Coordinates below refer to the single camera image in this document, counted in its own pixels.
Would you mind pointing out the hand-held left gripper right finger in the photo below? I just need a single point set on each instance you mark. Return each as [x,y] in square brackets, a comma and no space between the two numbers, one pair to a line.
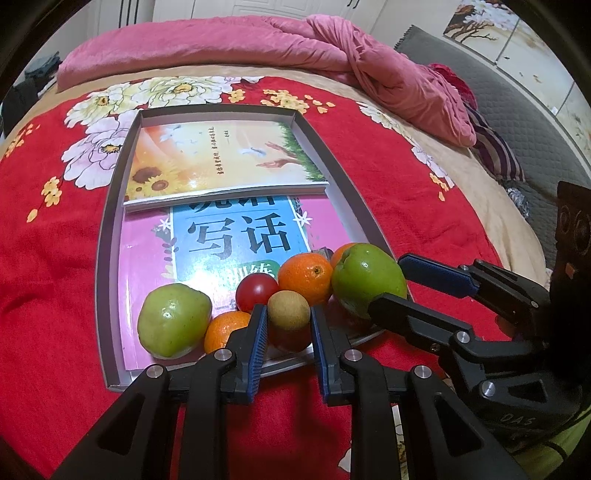
[322,364]

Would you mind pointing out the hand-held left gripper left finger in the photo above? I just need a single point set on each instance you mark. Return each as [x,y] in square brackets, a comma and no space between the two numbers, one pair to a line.
[259,350]

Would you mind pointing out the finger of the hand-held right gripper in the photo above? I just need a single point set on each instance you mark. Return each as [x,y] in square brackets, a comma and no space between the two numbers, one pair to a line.
[415,318]
[438,276]

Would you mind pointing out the red cherry tomato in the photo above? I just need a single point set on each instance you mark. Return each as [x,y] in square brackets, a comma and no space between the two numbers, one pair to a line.
[256,290]
[291,340]

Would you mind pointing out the orange mandarin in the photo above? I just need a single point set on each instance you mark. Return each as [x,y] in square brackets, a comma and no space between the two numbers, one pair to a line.
[305,279]
[344,254]
[224,330]

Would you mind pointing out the small brown round fruit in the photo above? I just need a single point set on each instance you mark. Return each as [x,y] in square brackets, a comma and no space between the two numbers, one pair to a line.
[288,310]

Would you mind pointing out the green apple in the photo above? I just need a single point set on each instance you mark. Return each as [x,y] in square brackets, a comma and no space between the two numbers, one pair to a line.
[368,279]
[174,321]

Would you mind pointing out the grey cardboard box tray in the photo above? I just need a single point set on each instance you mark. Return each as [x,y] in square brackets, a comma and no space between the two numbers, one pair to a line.
[106,258]

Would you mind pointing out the crumpled silver wrapper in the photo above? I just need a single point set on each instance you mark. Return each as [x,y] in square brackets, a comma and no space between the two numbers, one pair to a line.
[516,199]

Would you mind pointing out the striped pillow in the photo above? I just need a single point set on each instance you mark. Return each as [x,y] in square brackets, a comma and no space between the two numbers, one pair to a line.
[498,147]

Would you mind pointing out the pink cover book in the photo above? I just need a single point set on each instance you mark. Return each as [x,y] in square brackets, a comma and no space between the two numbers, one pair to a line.
[143,258]

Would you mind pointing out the grey padded headboard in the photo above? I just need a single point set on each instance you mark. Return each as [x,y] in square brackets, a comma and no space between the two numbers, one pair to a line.
[531,120]

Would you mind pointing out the red cloth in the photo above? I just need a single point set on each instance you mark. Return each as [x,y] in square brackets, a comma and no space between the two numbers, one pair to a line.
[450,81]

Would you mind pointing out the sunflower cover book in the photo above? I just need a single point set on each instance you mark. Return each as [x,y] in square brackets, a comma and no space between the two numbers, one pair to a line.
[207,157]

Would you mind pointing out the red floral blanket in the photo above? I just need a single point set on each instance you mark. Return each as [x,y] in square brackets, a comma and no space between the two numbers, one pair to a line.
[46,277]

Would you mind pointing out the pink quilt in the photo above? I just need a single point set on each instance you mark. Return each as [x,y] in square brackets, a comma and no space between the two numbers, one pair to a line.
[231,41]

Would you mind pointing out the white wardrobe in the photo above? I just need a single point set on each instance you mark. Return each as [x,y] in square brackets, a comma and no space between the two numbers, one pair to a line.
[231,7]

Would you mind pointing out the black backpack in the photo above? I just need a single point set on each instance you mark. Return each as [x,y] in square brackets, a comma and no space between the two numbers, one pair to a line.
[16,100]

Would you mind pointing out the pile of dark clothes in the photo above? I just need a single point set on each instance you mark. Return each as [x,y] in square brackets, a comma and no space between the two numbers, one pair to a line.
[42,67]

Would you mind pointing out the floral wall painting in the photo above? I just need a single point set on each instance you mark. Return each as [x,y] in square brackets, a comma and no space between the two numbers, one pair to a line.
[531,37]

